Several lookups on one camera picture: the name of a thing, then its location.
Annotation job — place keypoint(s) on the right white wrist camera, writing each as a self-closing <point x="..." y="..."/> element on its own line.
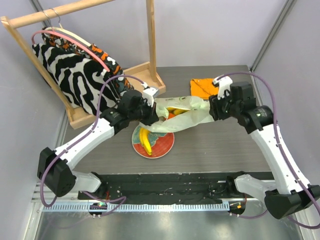
<point x="223" y="85"/>

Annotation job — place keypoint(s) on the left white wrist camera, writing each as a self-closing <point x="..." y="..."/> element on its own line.
<point x="149" y="93"/>

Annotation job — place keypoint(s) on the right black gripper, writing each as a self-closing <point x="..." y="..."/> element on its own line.
<point x="215" y="107"/>

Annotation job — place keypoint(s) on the pink clothes hanger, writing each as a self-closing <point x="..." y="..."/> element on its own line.
<point x="72" y="41"/>

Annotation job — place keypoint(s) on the orange folded cloth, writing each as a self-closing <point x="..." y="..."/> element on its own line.
<point x="203" y="88"/>

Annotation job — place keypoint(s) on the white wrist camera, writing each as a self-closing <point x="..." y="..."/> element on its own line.
<point x="223" y="85"/>
<point x="149" y="93"/>

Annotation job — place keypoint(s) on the cream clothes hanger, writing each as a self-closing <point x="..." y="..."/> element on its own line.
<point x="72" y="35"/>

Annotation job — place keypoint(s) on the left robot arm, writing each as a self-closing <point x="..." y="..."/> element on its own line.
<point x="56" y="167"/>

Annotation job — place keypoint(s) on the wooden clothes rack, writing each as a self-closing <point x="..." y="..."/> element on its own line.
<point x="27" y="103"/>

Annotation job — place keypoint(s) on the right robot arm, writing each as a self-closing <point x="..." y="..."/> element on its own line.
<point x="291" y="191"/>

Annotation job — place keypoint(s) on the zebra print garment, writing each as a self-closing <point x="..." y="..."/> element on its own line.
<point x="79" y="78"/>

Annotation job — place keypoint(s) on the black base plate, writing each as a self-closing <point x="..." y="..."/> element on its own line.
<point x="196" y="188"/>

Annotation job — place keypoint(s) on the pale yellow plastic bag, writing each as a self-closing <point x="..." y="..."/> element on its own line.
<point x="196" y="111"/>

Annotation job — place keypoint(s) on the slotted cable duct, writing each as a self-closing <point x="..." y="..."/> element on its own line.
<point x="90" y="206"/>

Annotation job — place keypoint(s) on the fake orange fruit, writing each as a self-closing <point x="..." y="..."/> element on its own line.
<point x="171" y="115"/>

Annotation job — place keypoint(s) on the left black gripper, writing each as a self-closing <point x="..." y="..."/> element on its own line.
<point x="152" y="116"/>

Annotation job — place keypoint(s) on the aluminium frame rail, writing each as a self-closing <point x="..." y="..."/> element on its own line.
<point x="36" y="4"/>

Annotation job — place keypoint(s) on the orange patterned garment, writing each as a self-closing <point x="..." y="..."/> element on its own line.
<point x="120" y="84"/>

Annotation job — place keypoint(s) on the red and teal plate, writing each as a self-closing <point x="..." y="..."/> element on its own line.
<point x="161" y="144"/>

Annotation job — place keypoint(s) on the fake yellow bananas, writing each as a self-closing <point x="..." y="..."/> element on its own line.
<point x="176" y="111"/>
<point x="144" y="140"/>

